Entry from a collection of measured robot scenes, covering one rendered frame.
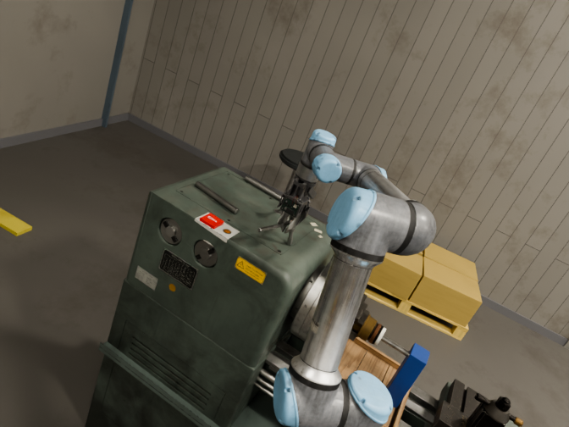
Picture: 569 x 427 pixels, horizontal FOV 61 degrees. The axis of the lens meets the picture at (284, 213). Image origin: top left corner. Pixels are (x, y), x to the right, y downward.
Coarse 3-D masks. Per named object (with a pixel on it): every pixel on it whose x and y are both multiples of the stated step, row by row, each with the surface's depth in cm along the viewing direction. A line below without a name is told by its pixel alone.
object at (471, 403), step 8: (456, 384) 179; (464, 384) 180; (456, 392) 174; (464, 392) 179; (472, 392) 178; (448, 400) 173; (456, 400) 171; (464, 400) 175; (472, 400) 174; (464, 408) 168; (472, 408) 170
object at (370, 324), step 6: (372, 318) 168; (354, 324) 168; (366, 324) 166; (372, 324) 166; (378, 324) 167; (360, 330) 165; (366, 330) 165; (372, 330) 165; (378, 330) 165; (360, 336) 167; (366, 336) 166; (372, 336) 165; (372, 342) 166
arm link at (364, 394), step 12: (360, 372) 110; (348, 384) 106; (360, 384) 106; (372, 384) 108; (348, 396) 104; (360, 396) 103; (372, 396) 104; (384, 396) 106; (348, 408) 102; (360, 408) 103; (372, 408) 102; (384, 408) 103; (348, 420) 102; (360, 420) 103; (372, 420) 103; (384, 420) 105
